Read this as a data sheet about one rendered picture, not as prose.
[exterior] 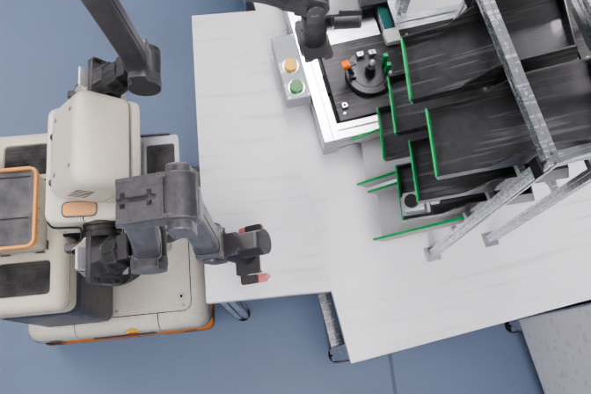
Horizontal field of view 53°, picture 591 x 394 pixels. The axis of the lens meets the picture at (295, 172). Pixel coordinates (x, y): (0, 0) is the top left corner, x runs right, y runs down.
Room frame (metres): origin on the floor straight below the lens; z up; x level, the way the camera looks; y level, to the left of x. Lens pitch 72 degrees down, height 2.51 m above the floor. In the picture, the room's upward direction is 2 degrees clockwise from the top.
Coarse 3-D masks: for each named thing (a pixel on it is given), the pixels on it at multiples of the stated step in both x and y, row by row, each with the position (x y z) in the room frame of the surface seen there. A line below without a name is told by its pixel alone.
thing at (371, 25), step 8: (392, 0) 1.06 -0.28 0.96; (376, 8) 1.04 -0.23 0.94; (384, 8) 1.04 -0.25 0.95; (392, 8) 1.03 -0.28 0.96; (368, 16) 1.03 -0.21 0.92; (376, 16) 1.03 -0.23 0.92; (384, 16) 1.01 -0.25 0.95; (392, 16) 1.01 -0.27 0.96; (400, 16) 1.01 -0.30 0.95; (328, 24) 1.00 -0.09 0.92; (368, 24) 1.00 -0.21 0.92; (376, 24) 1.02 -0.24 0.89; (384, 24) 0.99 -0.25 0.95; (328, 32) 0.97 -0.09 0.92; (336, 32) 0.97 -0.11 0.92; (344, 32) 0.97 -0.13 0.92; (352, 32) 0.98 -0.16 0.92; (360, 32) 0.98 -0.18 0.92; (368, 32) 0.98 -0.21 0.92; (376, 32) 0.98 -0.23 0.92; (336, 40) 0.94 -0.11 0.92; (344, 40) 0.94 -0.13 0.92; (320, 64) 0.87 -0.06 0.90; (328, 96) 0.78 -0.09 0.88; (336, 120) 0.69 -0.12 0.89
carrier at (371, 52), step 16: (384, 32) 0.93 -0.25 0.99; (336, 48) 0.89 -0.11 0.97; (352, 48) 0.89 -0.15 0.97; (368, 48) 0.89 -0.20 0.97; (384, 48) 0.89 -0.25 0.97; (400, 48) 0.89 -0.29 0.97; (336, 64) 0.83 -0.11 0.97; (368, 64) 0.80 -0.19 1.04; (384, 64) 0.83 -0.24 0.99; (400, 64) 0.84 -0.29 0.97; (336, 80) 0.78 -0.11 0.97; (352, 80) 0.77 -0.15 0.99; (368, 80) 0.78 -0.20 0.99; (384, 80) 0.78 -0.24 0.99; (336, 96) 0.73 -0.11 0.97; (352, 96) 0.74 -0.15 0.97; (368, 96) 0.74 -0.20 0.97; (384, 96) 0.74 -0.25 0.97; (336, 112) 0.69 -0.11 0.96; (352, 112) 0.69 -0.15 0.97; (368, 112) 0.69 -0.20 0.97
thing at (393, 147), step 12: (384, 108) 0.59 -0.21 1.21; (384, 120) 0.57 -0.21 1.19; (384, 132) 0.54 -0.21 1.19; (420, 132) 0.53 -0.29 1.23; (384, 144) 0.51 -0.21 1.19; (396, 144) 0.50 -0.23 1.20; (408, 144) 0.50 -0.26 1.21; (384, 156) 0.47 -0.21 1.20; (396, 156) 0.47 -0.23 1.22; (408, 156) 0.47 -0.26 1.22
